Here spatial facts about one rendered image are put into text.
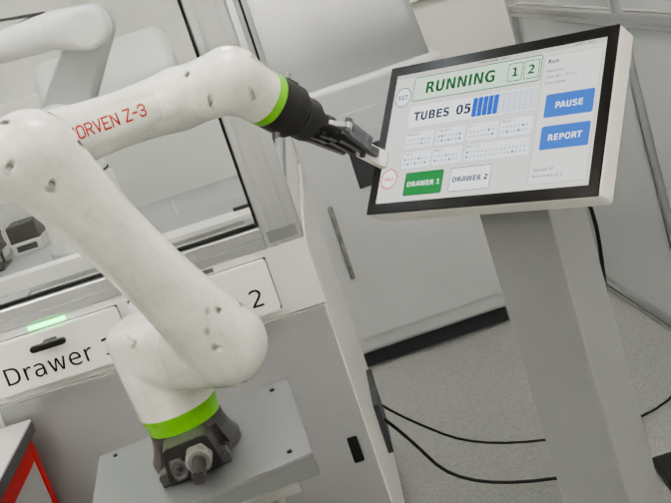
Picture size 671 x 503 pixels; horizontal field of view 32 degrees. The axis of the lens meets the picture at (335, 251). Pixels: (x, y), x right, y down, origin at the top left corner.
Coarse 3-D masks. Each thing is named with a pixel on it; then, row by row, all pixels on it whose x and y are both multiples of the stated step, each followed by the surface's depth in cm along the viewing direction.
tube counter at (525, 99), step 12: (480, 96) 214; (492, 96) 212; (504, 96) 210; (516, 96) 208; (528, 96) 206; (456, 108) 217; (468, 108) 215; (480, 108) 213; (492, 108) 211; (504, 108) 209; (516, 108) 207; (528, 108) 205; (456, 120) 216
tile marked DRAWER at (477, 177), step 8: (456, 168) 213; (464, 168) 211; (472, 168) 210; (480, 168) 209; (488, 168) 207; (456, 176) 212; (464, 176) 211; (472, 176) 209; (480, 176) 208; (488, 176) 207; (448, 184) 213; (456, 184) 212; (464, 184) 210; (472, 184) 209; (480, 184) 208; (488, 184) 206; (448, 192) 212
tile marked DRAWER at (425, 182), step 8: (408, 176) 221; (416, 176) 219; (424, 176) 218; (432, 176) 216; (440, 176) 215; (408, 184) 220; (416, 184) 218; (424, 184) 217; (432, 184) 216; (440, 184) 214; (408, 192) 219; (416, 192) 218; (424, 192) 216; (432, 192) 215; (440, 192) 214
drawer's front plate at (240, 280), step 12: (252, 264) 231; (264, 264) 231; (216, 276) 231; (228, 276) 231; (240, 276) 231; (252, 276) 232; (264, 276) 232; (228, 288) 232; (240, 288) 232; (252, 288) 232; (264, 288) 232; (240, 300) 233; (252, 300) 233; (264, 300) 233; (276, 300) 233; (132, 312) 232; (264, 312) 234
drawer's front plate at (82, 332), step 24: (96, 312) 233; (24, 336) 233; (48, 336) 233; (72, 336) 233; (96, 336) 233; (0, 360) 234; (24, 360) 234; (72, 360) 234; (96, 360) 235; (0, 384) 235; (24, 384) 235
